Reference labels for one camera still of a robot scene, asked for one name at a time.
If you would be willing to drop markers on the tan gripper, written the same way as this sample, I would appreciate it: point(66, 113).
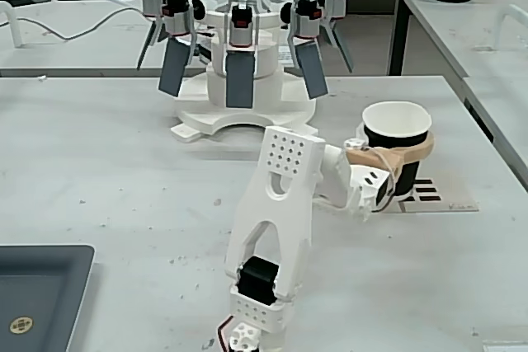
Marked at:
point(406, 158)

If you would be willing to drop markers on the black paper cup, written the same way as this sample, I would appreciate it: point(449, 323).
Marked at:
point(396, 121)

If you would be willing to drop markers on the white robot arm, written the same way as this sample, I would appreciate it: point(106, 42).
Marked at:
point(280, 212)

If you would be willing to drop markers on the printed paper mat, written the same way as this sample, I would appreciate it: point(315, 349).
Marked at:
point(449, 199)

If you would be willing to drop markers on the grey dispenser paddle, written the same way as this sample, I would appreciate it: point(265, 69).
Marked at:
point(340, 45)
point(173, 67)
point(149, 43)
point(312, 69)
point(239, 80)

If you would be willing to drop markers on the black table leg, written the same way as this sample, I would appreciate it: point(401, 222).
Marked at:
point(399, 34)

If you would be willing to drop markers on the white dispenser carousel base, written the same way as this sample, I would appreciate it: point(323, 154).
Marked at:
point(268, 88)

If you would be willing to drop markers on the grey plastic tray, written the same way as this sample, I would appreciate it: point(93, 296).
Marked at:
point(37, 282)

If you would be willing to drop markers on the round beige patterned token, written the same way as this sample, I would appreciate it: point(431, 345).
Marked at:
point(21, 325)

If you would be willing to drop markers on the white frame leg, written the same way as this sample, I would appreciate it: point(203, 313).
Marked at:
point(14, 22)
point(505, 22)

